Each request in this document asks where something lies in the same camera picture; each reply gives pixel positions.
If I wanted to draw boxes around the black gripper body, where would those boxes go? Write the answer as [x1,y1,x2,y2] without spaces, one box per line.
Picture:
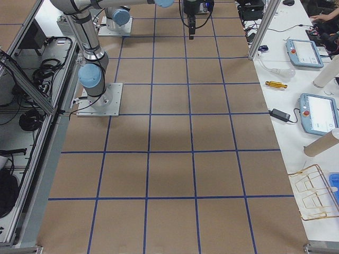
[183,0,204,29]

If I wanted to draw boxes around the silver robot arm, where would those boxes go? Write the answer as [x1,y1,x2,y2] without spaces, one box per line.
[51,0,214,82]
[105,6,130,31]

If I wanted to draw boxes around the small blue black object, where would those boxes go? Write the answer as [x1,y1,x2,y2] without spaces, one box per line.
[258,45,269,52]

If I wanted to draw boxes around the far blue teach pendant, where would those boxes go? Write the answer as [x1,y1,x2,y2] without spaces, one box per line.
[286,39,324,69]

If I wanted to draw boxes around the blue teach pendant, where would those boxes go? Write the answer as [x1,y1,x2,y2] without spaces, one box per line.
[299,93,338,135]
[286,39,324,69]

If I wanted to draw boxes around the black power adapter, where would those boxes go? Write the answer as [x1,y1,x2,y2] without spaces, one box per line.
[269,108,290,122]

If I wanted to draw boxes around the far white tube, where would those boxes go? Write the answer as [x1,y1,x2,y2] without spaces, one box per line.
[313,55,339,88]

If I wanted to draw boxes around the near blue teach pendant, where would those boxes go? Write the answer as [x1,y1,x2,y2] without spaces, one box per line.
[299,93,338,135]

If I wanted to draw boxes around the near cardboard tube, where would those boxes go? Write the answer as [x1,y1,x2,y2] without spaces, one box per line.
[304,128,338,157]

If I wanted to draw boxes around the blue plastic tray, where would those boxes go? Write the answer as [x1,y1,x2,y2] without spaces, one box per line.
[328,173,339,203]

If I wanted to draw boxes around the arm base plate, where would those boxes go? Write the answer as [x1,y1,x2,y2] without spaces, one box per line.
[76,83,123,117]
[98,16,132,37]

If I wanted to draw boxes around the aluminium frame post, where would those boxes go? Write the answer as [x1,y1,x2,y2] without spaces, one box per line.
[248,0,280,60]

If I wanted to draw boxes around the black coiled cables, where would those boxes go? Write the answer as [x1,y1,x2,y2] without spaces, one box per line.
[19,108,43,132]

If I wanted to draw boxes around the gold wire rack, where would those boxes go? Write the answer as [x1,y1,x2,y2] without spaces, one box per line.
[288,164,338,221]

